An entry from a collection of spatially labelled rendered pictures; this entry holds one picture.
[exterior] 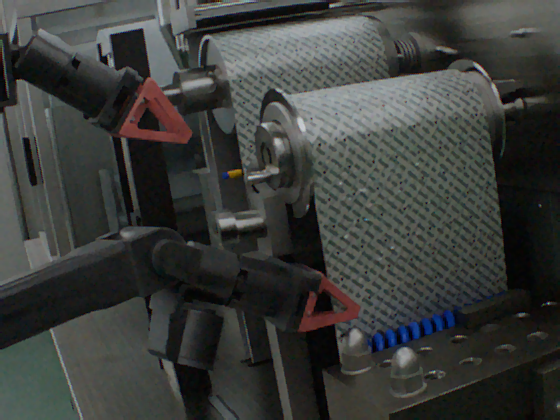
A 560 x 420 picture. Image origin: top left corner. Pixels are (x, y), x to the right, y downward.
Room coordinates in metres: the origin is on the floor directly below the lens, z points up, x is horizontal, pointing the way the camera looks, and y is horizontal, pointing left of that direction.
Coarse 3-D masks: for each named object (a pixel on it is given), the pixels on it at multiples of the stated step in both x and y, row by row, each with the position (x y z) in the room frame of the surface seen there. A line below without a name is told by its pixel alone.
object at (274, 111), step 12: (480, 84) 1.00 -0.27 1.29; (276, 108) 0.94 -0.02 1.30; (264, 120) 0.98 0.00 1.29; (288, 120) 0.91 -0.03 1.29; (492, 120) 0.98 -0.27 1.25; (288, 132) 0.92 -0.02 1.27; (492, 132) 0.98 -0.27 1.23; (492, 144) 0.99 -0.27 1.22; (300, 156) 0.90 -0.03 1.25; (300, 168) 0.90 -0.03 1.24; (300, 180) 0.90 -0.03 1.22; (288, 192) 0.95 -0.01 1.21; (300, 192) 0.91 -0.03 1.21
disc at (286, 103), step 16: (272, 96) 0.95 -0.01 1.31; (288, 96) 0.92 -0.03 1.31; (288, 112) 0.91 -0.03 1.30; (304, 128) 0.89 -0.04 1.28; (304, 144) 0.89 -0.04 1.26; (304, 160) 0.89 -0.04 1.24; (304, 176) 0.90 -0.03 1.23; (304, 192) 0.91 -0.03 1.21; (288, 208) 0.97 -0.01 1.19; (304, 208) 0.92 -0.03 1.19
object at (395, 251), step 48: (384, 192) 0.92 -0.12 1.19; (432, 192) 0.94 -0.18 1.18; (480, 192) 0.96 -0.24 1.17; (336, 240) 0.90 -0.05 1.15; (384, 240) 0.92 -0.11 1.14; (432, 240) 0.94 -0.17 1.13; (480, 240) 0.96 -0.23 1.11; (384, 288) 0.91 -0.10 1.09; (432, 288) 0.93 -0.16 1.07; (480, 288) 0.96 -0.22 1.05; (336, 336) 0.90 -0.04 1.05; (384, 336) 0.91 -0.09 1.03
